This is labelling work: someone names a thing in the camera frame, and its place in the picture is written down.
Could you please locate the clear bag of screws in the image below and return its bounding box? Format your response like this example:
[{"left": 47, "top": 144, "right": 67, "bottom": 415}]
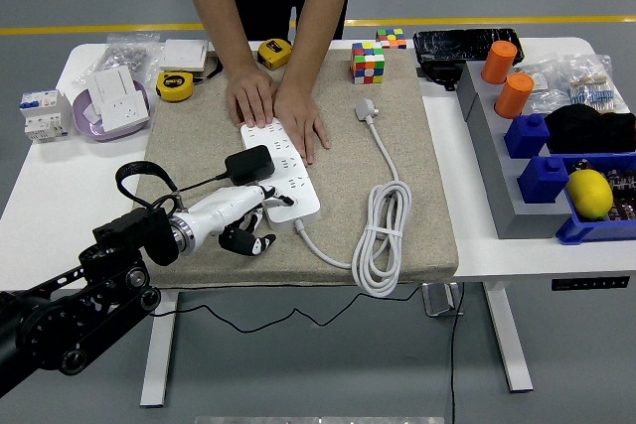
[{"left": 74, "top": 32, "right": 163, "bottom": 87}]

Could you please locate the white table leg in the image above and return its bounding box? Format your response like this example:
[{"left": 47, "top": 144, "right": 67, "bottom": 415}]
[
  {"left": 481, "top": 282, "right": 534, "bottom": 392},
  {"left": 139, "top": 289, "right": 180, "bottom": 408}
]

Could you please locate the dark circuit board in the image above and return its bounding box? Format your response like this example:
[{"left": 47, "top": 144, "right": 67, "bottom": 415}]
[{"left": 570, "top": 158, "right": 636, "bottom": 222}]

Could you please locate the orange cylinder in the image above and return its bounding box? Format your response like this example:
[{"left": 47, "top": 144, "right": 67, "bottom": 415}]
[
  {"left": 494, "top": 71, "right": 536, "bottom": 120},
  {"left": 480, "top": 40, "right": 520, "bottom": 85}
]

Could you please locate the person's left hand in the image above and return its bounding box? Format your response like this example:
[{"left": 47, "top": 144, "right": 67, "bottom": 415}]
[{"left": 272, "top": 85, "right": 332, "bottom": 166}]

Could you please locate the black power adapter plug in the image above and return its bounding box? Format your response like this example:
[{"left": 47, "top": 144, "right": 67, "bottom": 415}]
[{"left": 224, "top": 144, "right": 276, "bottom": 186}]

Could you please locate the white power strip cable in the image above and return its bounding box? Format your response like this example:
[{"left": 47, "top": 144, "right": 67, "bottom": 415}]
[{"left": 293, "top": 98, "right": 413, "bottom": 298}]

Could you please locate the black table control panel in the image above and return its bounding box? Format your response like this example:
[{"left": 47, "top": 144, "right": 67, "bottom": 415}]
[{"left": 550, "top": 275, "right": 631, "bottom": 292}]

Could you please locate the blue plastic bin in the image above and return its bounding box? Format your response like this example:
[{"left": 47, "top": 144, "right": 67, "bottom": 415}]
[{"left": 555, "top": 151, "right": 636, "bottom": 246}]

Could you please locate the boxy yellow tape measure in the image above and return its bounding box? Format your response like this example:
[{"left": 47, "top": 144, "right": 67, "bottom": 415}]
[{"left": 256, "top": 38, "right": 294, "bottom": 71}]

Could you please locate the grey stepped block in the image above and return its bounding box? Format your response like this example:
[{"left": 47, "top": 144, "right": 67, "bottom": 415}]
[{"left": 455, "top": 61, "right": 572, "bottom": 240}]

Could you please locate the white switch panel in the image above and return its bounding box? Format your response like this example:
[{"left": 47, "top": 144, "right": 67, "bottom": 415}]
[{"left": 92, "top": 65, "right": 140, "bottom": 102}]

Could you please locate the purple bowl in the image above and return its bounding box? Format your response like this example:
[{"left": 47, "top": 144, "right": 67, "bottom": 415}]
[{"left": 73, "top": 79, "right": 151, "bottom": 142}]

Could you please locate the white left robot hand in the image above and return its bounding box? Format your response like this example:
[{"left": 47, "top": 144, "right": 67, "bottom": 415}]
[{"left": 182, "top": 184, "right": 295, "bottom": 257}]

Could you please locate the white circuit breaker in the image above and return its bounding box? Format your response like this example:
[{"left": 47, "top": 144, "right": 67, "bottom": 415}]
[{"left": 19, "top": 88, "right": 74, "bottom": 145}]

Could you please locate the round yellow tape measure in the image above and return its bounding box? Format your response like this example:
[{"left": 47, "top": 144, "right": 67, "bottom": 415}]
[{"left": 155, "top": 71, "right": 196, "bottom": 103}]

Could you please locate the black hanging cable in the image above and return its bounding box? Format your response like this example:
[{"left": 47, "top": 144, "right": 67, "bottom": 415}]
[{"left": 449, "top": 283, "right": 466, "bottom": 424}]

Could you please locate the white power strip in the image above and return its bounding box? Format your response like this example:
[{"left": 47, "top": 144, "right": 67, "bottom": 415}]
[{"left": 240, "top": 119, "right": 321, "bottom": 234}]

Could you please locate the white wall switch plate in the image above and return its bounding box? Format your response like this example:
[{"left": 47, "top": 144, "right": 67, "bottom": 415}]
[{"left": 158, "top": 39, "right": 211, "bottom": 72}]

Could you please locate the grey-brown mat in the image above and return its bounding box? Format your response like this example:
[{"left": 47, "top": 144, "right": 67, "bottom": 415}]
[{"left": 131, "top": 49, "right": 459, "bottom": 291}]

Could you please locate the clear bag of small parts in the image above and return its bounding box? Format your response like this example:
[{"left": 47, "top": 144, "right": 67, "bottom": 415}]
[{"left": 516, "top": 62, "right": 572, "bottom": 115}]

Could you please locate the black tape measure strap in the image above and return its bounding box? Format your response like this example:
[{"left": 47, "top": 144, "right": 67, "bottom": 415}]
[{"left": 204, "top": 50, "right": 225, "bottom": 81}]

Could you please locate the small colourful puzzle cube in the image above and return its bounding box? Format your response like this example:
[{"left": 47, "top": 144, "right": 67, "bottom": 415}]
[{"left": 375, "top": 28, "right": 408, "bottom": 51}]

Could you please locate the person's right hand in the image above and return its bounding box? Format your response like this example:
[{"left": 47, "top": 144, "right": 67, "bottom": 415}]
[{"left": 226, "top": 69, "right": 278, "bottom": 130}]

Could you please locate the blue block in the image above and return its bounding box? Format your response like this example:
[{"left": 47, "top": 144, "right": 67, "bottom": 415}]
[
  {"left": 504, "top": 113, "right": 552, "bottom": 160},
  {"left": 516, "top": 155, "right": 570, "bottom": 206}
]

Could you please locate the black plastic tray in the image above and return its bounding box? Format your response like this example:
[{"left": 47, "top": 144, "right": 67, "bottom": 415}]
[{"left": 412, "top": 28, "right": 527, "bottom": 68}]

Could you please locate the yellow lemon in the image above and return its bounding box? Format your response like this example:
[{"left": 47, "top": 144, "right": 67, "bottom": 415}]
[{"left": 565, "top": 169, "right": 615, "bottom": 220}]

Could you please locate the clear bag of resistors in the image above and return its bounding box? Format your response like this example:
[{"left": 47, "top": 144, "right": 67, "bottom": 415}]
[{"left": 556, "top": 53, "right": 630, "bottom": 115}]

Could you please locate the black cloth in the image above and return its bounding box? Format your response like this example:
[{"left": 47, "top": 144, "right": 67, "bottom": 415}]
[{"left": 544, "top": 104, "right": 636, "bottom": 156}]

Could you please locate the black adapter cord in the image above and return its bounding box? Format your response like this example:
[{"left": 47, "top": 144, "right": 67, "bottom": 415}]
[{"left": 148, "top": 173, "right": 423, "bottom": 335}]

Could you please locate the large colourful puzzle cube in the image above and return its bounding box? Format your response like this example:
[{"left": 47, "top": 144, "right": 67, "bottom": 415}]
[{"left": 351, "top": 41, "right": 387, "bottom": 85}]

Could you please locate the white wall socket panel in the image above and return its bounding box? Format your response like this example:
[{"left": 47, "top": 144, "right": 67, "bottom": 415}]
[{"left": 93, "top": 90, "right": 151, "bottom": 133}]

